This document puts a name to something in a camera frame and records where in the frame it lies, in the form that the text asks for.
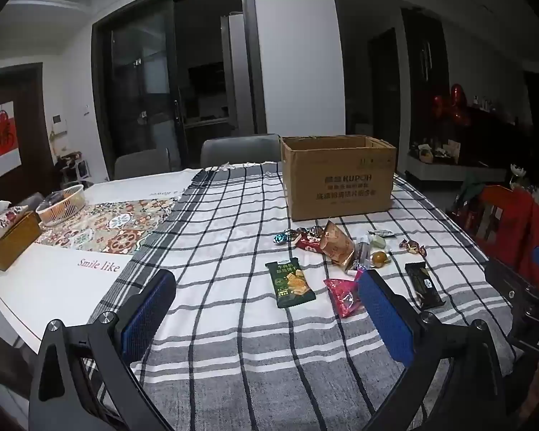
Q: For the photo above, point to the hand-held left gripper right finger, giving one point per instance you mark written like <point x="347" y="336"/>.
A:
<point x="384" y="312"/>

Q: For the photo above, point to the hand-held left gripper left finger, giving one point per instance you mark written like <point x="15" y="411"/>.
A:
<point x="148" y="309"/>

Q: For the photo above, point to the purple gold foil candy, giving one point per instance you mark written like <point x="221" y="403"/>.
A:
<point x="412" y="246"/>

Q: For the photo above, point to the blue foil candy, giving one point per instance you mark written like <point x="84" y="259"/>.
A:
<point x="285" y="236"/>

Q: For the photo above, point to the brown cardboard box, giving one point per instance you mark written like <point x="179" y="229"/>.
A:
<point x="337" y="179"/>

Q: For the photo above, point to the pink snack packet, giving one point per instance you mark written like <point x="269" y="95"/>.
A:
<point x="343" y="298"/>

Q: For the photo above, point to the black snack bar packet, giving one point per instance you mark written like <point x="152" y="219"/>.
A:
<point x="424" y="285"/>

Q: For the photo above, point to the red chair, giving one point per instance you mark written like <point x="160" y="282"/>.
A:
<point x="516" y="224"/>

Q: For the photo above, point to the orange ball candy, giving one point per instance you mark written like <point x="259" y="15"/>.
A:
<point x="380" y="258"/>

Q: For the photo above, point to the clear snack packet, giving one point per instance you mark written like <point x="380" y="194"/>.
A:
<point x="361" y="253"/>

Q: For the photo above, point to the pale green round candy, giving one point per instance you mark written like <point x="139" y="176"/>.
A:
<point x="379" y="245"/>

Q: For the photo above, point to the white green small packet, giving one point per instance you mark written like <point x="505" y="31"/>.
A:
<point x="382" y="233"/>

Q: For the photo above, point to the tan snack packet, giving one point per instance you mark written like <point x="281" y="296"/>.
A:
<point x="337" y="244"/>

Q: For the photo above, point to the patterned table runner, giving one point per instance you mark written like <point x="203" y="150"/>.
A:
<point x="116" y="224"/>

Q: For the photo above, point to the green cracker packet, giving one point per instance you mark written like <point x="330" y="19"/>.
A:
<point x="291" y="283"/>

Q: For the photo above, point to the white printed table mat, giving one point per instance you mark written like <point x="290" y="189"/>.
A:
<point x="54" y="283"/>

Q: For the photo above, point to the dark green cloth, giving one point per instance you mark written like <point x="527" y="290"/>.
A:
<point x="471" y="188"/>

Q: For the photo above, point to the red snack packet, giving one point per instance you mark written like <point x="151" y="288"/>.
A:
<point x="309" y="243"/>

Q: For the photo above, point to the checked grey white tablecloth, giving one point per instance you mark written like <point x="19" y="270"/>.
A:
<point x="233" y="242"/>

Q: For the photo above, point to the dark foil candy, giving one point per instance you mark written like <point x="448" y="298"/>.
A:
<point x="306" y="231"/>

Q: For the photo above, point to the white sideboard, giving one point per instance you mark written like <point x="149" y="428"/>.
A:
<point x="458" y="173"/>

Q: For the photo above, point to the white plastic basket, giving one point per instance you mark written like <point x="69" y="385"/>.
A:
<point x="62" y="206"/>

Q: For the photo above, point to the grey chair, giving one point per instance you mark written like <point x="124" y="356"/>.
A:
<point x="141" y="164"/>
<point x="238" y="150"/>

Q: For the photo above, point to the wooden tissue box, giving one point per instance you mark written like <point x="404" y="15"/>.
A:
<point x="13" y="242"/>

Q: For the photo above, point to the shoe rack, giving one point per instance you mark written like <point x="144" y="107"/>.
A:
<point x="74" y="168"/>

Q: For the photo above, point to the red balloons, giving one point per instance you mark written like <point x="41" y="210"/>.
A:
<point x="453" y="105"/>

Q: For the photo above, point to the dark wooden door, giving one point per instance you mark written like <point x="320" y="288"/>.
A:
<point x="31" y="134"/>

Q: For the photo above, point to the red door poster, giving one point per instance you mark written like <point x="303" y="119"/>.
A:
<point x="3" y="139"/>

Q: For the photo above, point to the sliding glass door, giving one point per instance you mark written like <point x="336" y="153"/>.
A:
<point x="139" y="76"/>

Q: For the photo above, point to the silver refrigerator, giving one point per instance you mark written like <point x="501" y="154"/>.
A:
<point x="236" y="72"/>

